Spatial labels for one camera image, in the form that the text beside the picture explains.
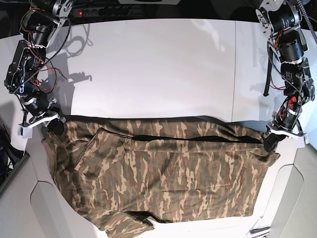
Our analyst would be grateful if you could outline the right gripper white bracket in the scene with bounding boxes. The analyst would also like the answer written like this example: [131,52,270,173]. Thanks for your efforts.
[21,98,65,135]

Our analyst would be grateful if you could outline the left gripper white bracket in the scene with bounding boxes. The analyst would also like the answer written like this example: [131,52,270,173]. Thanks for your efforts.
[264,109,306,152]

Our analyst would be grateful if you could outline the camouflage T-shirt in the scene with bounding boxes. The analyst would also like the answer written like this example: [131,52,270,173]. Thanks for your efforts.
[42,119,279,238]

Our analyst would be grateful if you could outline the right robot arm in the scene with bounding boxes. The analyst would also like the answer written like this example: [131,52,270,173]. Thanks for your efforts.
[4,0,73,137]

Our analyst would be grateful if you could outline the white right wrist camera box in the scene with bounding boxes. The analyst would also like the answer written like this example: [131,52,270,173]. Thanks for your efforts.
[18,127,33,139]

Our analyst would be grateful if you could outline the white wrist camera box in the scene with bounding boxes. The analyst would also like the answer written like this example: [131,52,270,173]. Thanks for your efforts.
[297,134,309,148]
[18,127,33,139]

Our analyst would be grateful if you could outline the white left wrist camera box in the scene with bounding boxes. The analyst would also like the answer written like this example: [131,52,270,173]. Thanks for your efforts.
[297,134,309,148]

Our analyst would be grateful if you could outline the black power strip red switch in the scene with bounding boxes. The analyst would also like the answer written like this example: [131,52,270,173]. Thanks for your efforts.
[70,6,143,18]

